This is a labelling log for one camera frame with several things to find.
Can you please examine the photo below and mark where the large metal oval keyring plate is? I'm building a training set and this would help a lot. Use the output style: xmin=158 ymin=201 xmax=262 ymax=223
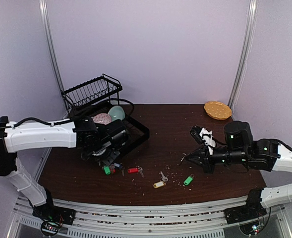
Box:
xmin=92 ymin=148 xmax=112 ymax=159

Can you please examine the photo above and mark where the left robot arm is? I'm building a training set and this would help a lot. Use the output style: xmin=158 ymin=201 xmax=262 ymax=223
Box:
xmin=0 ymin=116 xmax=128 ymax=220

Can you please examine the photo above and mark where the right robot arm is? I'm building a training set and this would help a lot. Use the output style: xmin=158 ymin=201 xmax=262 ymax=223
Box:
xmin=182 ymin=120 xmax=292 ymax=219

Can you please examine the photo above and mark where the red tag with keys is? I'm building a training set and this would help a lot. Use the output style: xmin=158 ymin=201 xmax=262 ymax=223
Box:
xmin=127 ymin=166 xmax=144 ymax=177

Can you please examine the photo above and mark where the green key tag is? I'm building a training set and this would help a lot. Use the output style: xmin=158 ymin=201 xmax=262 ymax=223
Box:
xmin=183 ymin=175 xmax=194 ymax=186
xmin=103 ymin=166 xmax=111 ymax=175

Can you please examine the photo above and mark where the pink patterned bowl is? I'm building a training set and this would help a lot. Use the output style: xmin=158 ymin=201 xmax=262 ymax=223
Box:
xmin=92 ymin=113 xmax=112 ymax=125

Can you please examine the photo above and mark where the light green bowl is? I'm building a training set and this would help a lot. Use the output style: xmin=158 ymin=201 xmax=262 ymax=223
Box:
xmin=108 ymin=105 xmax=126 ymax=121

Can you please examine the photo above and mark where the small silver key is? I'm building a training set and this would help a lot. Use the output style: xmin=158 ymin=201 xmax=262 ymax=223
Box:
xmin=160 ymin=171 xmax=169 ymax=182

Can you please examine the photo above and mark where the yellow key tag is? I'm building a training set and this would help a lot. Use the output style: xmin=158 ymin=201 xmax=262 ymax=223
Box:
xmin=153 ymin=181 xmax=166 ymax=189

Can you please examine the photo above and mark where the yellow dotted plate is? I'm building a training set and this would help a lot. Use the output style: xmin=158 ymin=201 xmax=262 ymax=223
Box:
xmin=204 ymin=101 xmax=232 ymax=120

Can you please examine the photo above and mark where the black wire dish rack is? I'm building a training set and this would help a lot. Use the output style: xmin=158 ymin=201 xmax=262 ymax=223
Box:
xmin=60 ymin=73 xmax=150 ymax=156

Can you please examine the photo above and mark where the metal base rail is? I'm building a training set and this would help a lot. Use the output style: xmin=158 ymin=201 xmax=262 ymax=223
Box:
xmin=5 ymin=196 xmax=292 ymax=238

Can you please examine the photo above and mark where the right aluminium frame post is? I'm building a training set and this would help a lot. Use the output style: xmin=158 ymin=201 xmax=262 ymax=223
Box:
xmin=228 ymin=0 xmax=259 ymax=110

